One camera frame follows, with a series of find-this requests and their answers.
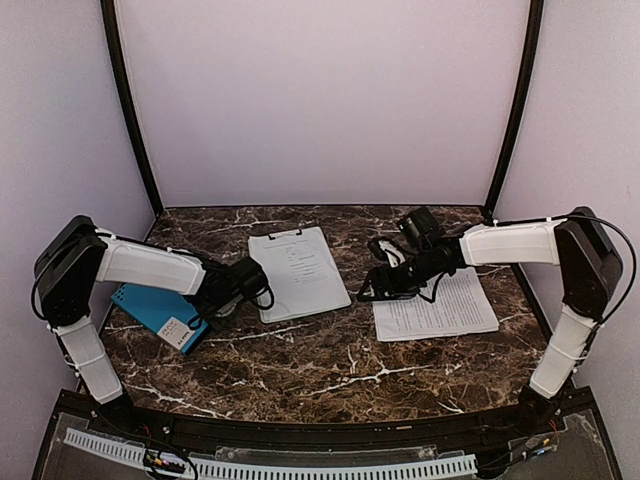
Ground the stapled text document stack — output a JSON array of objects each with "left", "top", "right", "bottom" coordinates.
[{"left": 373, "top": 267, "right": 499, "bottom": 342}]

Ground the mint green clipboard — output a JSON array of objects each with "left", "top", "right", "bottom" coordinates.
[{"left": 247, "top": 226, "right": 353, "bottom": 324}]

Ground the blue file folder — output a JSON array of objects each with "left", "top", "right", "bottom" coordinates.
[{"left": 111, "top": 284, "right": 211, "bottom": 355}]

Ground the white slotted cable duct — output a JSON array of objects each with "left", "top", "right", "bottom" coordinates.
[{"left": 64, "top": 428, "right": 478, "bottom": 480}]

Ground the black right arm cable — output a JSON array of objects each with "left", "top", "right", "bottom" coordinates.
[{"left": 564, "top": 212, "right": 640, "bottom": 351}]

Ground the black right frame post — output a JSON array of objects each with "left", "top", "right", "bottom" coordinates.
[{"left": 483, "top": 0, "right": 545, "bottom": 218}]

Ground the black left frame post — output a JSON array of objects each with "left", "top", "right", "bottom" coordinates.
[{"left": 100, "top": 0, "right": 165, "bottom": 218}]

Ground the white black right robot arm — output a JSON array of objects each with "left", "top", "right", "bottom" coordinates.
[{"left": 357, "top": 206, "right": 624, "bottom": 400}]

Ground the black left camera cable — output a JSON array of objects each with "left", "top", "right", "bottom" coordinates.
[{"left": 244, "top": 279, "right": 277, "bottom": 311}]

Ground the black frame post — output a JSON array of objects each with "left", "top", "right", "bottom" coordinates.
[
  {"left": 483, "top": 0, "right": 545, "bottom": 218},
  {"left": 100, "top": 0, "right": 165, "bottom": 218}
]

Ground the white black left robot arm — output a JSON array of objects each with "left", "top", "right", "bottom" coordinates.
[{"left": 30, "top": 215, "right": 272, "bottom": 405}]

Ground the white printed form sheet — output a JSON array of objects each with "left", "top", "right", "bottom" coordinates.
[{"left": 247, "top": 233, "right": 346, "bottom": 321}]

